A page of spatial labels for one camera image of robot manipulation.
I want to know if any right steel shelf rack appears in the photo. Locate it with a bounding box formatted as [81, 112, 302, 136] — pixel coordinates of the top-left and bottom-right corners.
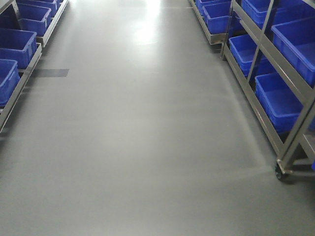
[191, 0, 315, 181]

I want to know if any blue bin lower right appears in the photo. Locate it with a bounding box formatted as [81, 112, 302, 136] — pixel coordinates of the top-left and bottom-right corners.
[255, 73, 303, 134]

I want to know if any blue bin left near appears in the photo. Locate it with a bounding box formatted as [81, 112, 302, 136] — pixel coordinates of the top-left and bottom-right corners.
[0, 59, 20, 107]

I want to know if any blue bin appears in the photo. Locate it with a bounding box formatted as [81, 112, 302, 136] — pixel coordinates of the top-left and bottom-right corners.
[0, 59, 20, 107]
[255, 73, 303, 134]

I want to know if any left steel shelf rack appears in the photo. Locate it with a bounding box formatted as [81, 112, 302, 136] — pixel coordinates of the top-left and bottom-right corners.
[0, 0, 68, 128]

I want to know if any steel shelf rack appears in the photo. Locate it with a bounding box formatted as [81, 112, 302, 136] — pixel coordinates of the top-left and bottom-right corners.
[191, 0, 315, 181]
[0, 0, 68, 128]

